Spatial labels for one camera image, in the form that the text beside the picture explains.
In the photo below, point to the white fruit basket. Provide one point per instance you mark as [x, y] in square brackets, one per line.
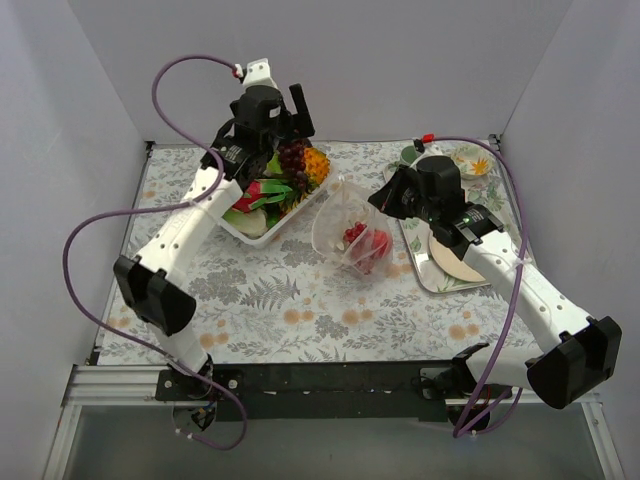
[282, 207]

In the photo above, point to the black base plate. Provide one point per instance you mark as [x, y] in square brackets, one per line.
[339, 390]

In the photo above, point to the pale cabbage wedge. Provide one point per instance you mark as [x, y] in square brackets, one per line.
[252, 224]

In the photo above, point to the red apple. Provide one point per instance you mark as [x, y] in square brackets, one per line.
[380, 243]

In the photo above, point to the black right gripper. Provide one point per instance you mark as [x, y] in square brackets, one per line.
[393, 198]

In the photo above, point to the dark purple grape bunch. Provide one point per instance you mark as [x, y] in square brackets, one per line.
[292, 164]

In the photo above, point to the pink dragon fruit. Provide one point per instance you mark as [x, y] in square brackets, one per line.
[257, 194]

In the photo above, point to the clear zip top bag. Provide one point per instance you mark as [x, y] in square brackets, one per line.
[347, 205]

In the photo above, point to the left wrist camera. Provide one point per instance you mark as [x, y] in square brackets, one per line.
[258, 73]

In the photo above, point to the orange pineapple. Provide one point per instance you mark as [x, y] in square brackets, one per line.
[317, 165]

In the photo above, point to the green cup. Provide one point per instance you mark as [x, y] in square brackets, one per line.
[409, 155]

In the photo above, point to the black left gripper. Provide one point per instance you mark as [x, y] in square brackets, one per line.
[293, 126]

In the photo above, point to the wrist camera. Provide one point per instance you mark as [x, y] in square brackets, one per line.
[426, 146]
[258, 73]

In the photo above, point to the pink plate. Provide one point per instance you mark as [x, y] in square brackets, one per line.
[450, 264]

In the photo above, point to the floral bowl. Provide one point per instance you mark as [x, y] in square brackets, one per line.
[472, 160]

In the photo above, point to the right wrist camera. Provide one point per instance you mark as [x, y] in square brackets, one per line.
[426, 146]

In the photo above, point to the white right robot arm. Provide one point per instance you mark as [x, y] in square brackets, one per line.
[577, 352]

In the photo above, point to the light red grape bunch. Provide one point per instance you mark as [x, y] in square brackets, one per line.
[351, 234]

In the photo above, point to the aluminium frame rail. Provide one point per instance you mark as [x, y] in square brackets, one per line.
[112, 385]

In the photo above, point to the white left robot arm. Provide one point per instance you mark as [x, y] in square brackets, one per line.
[150, 282]

